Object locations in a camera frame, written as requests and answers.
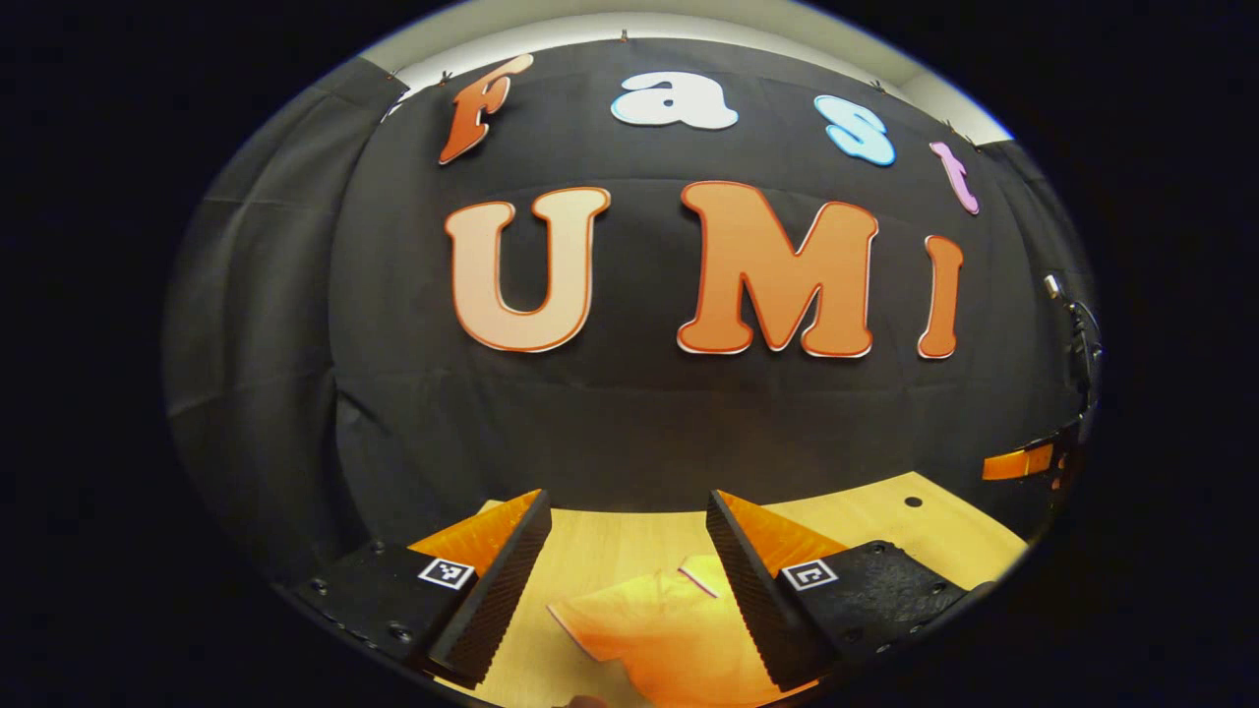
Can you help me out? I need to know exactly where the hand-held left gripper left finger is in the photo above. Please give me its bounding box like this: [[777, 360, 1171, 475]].
[[280, 489, 553, 687]]

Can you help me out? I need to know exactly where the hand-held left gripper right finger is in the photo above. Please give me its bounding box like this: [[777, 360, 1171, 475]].
[[704, 490, 996, 693]]

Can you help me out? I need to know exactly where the orange T-shirt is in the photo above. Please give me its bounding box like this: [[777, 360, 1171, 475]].
[[547, 554, 788, 708]]

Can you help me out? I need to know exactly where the black backdrop cloth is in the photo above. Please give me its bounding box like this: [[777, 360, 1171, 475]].
[[162, 37, 1103, 591]]

